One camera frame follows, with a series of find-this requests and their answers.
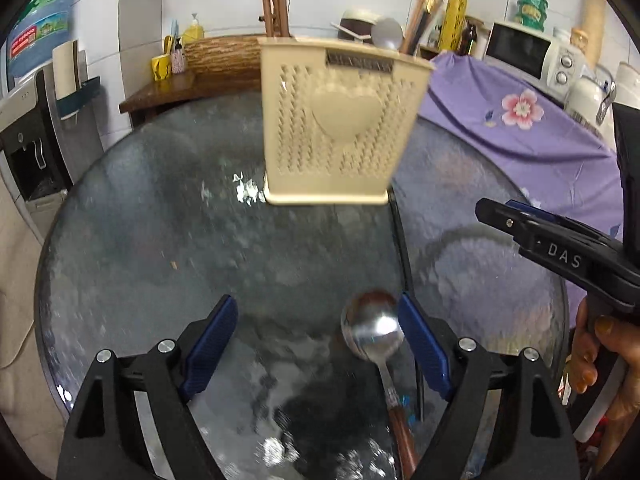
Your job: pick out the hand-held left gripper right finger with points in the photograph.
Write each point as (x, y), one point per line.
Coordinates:
(425, 355)

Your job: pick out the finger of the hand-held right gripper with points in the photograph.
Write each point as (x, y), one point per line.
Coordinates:
(530, 240)
(537, 212)

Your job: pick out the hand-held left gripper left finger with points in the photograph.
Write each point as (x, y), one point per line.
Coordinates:
(212, 355)

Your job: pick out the beige plastic utensil holder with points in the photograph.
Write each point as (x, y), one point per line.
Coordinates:
(345, 120)

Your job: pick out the pile of chopsticks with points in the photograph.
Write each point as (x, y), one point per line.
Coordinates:
(425, 22)

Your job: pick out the person's right hand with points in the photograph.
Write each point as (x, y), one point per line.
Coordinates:
(582, 360)

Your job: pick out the purple floral cloth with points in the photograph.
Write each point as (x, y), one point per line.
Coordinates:
(510, 150)

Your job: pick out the white kettle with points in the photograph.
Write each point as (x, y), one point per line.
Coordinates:
(590, 100)

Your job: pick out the white microwave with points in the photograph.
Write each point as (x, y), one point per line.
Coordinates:
(535, 55)

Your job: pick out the beige paper roll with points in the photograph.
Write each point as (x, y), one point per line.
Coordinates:
(595, 22)

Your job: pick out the dark glass bottle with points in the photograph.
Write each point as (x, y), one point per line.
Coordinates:
(470, 40)

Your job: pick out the beige cloth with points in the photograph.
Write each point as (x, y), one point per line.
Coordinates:
(20, 310)

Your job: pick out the green tin can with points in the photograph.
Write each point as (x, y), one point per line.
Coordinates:
(532, 7)

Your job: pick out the yellow package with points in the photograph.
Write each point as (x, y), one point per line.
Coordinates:
(454, 22)

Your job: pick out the white rice paddle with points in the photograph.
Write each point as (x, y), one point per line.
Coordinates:
(350, 32)

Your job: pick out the brown white rice cooker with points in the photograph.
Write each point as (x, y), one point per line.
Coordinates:
(357, 22)

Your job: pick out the wooden counter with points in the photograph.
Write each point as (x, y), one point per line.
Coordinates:
(175, 92)

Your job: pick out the grey water dispenser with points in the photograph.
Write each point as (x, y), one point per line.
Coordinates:
(35, 150)

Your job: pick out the yellow mug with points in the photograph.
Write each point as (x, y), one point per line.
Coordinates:
(162, 66)

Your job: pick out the small floral bottle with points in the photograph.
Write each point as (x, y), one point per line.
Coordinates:
(178, 60)

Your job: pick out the yellow soap dispenser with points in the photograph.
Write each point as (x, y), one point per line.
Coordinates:
(193, 30)

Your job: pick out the blue water bottle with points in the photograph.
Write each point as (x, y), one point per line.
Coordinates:
(40, 25)

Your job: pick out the teal wall holder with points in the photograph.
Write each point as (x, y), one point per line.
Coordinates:
(80, 97)

